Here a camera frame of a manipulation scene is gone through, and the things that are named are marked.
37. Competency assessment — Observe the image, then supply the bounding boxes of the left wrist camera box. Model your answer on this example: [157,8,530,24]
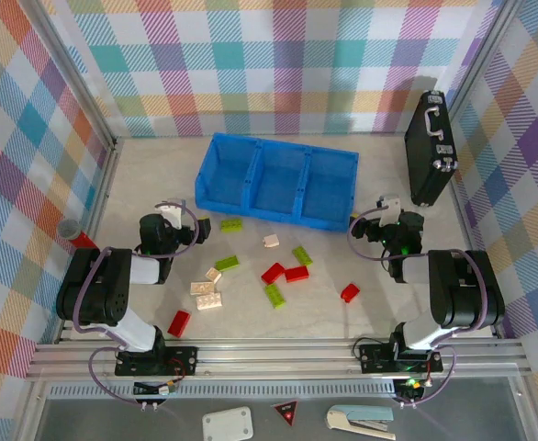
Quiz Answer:
[158,198,188,229]

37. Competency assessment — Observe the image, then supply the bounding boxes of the red triangle sign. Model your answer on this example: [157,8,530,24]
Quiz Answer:
[270,399,299,427]

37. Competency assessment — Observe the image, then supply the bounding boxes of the light blue stapler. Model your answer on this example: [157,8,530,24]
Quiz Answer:
[326,403,397,441]

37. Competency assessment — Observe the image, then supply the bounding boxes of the perforated metal strip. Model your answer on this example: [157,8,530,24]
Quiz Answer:
[48,383,401,399]

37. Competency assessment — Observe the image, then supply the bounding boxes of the aluminium frame post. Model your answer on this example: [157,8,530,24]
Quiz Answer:
[18,0,118,148]
[445,0,522,116]

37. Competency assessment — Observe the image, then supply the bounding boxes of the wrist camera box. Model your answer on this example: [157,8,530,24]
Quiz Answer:
[377,195,403,226]
[158,198,188,229]

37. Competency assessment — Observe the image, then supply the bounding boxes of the red microphone with grey head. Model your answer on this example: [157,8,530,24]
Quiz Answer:
[56,219,98,252]

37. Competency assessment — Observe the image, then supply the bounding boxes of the black briefcase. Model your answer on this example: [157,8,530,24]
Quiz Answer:
[404,90,459,209]

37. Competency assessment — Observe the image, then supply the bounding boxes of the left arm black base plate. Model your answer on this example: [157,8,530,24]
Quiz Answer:
[114,345,199,378]

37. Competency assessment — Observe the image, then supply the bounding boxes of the small power connector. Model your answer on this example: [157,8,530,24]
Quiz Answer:
[133,380,179,397]
[395,377,424,400]

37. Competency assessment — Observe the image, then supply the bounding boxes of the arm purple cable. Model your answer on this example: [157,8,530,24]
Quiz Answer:
[347,206,489,409]
[71,200,202,408]

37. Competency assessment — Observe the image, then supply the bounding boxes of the blue three-compartment bin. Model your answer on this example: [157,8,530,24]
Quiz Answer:
[193,132,360,232]

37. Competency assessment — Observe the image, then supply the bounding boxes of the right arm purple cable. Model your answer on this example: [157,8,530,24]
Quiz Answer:
[347,206,489,409]

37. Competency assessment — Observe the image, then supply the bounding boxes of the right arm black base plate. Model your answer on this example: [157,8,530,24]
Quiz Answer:
[358,342,444,374]

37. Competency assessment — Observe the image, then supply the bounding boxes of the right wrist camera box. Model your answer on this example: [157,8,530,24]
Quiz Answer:
[377,195,403,226]

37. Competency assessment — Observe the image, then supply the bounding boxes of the aluminium mounting rail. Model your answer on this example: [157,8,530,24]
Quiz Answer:
[24,338,534,383]

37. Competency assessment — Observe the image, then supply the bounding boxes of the white rectangular plate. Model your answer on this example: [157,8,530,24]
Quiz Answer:
[201,405,255,441]

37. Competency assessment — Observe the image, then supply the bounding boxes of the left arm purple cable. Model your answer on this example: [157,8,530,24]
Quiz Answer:
[71,200,202,408]

